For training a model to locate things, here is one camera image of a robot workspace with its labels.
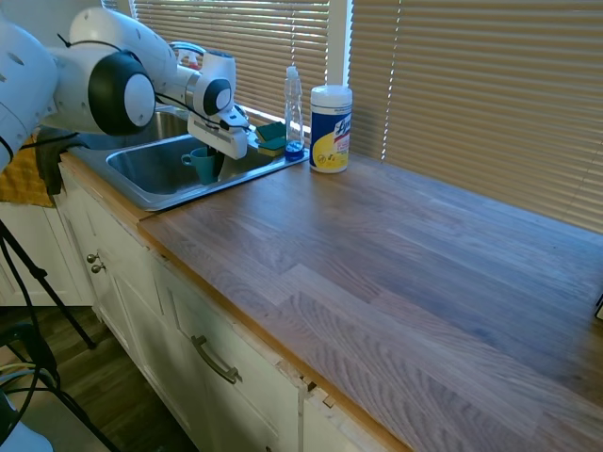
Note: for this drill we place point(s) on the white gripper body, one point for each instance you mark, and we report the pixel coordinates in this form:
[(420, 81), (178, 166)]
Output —
[(216, 134)]

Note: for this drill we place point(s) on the teal mug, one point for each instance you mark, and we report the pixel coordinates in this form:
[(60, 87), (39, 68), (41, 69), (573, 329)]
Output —
[(205, 169)]

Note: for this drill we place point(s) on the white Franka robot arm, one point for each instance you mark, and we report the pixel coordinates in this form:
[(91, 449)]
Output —
[(70, 85)]

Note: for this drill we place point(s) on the stainless steel double sink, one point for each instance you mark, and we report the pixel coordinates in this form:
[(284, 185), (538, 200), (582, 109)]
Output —
[(155, 165)]

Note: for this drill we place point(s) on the yellow green sponge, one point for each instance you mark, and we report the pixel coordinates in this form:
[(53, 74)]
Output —
[(272, 148), (271, 132)]

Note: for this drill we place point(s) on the clear dish soap bottle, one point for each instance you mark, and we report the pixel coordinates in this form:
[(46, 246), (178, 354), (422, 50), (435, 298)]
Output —
[(294, 113)]

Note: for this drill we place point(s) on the wide tan window blind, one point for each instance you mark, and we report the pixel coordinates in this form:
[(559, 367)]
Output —
[(471, 94), (235, 47)]

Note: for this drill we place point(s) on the chrome faucet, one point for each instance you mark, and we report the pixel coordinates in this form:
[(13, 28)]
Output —
[(188, 47)]

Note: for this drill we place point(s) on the disinfecting wipes canister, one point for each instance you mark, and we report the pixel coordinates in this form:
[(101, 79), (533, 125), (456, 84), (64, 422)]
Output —
[(330, 132)]

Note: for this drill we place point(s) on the white kitchen cabinets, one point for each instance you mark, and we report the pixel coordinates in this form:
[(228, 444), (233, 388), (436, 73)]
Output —
[(165, 306)]

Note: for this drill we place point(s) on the round metal cabinet knob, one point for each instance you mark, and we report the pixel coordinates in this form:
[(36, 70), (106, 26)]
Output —
[(92, 257), (98, 268)]

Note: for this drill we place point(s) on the dark hanging cloth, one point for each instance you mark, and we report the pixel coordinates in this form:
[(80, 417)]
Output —
[(49, 160)]

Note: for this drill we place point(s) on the yellow towel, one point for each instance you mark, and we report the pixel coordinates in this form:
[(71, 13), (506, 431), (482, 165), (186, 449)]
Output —
[(19, 179)]

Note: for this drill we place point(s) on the black camera tripod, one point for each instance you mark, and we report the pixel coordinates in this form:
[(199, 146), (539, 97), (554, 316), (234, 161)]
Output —
[(28, 273)]

